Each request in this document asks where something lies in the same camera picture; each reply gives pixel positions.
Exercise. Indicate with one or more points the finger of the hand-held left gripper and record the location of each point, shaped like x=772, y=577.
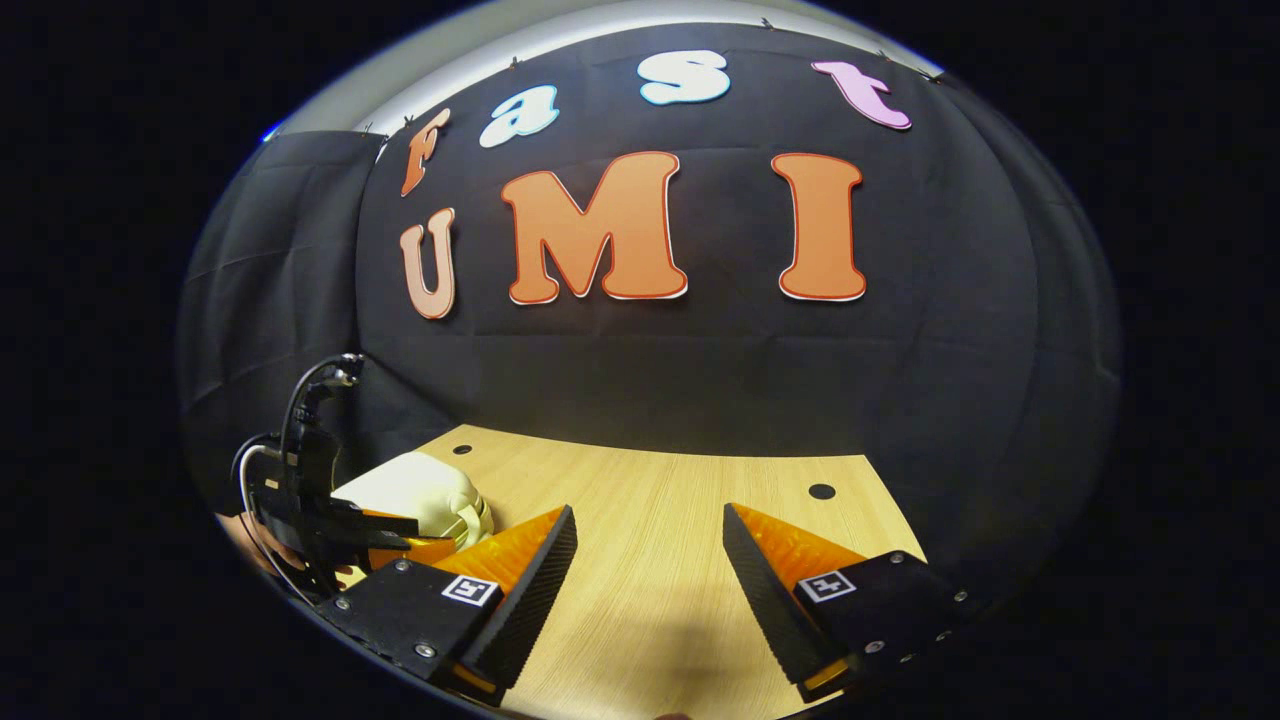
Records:
x=410, y=553
x=375, y=525

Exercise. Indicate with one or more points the pale yellow small suitcase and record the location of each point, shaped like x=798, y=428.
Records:
x=430, y=490

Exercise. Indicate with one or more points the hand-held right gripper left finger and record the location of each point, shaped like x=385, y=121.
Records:
x=530, y=610

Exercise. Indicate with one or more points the black backdrop cloth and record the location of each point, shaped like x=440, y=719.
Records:
x=650, y=380

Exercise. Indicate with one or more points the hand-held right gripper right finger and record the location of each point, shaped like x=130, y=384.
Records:
x=770, y=610

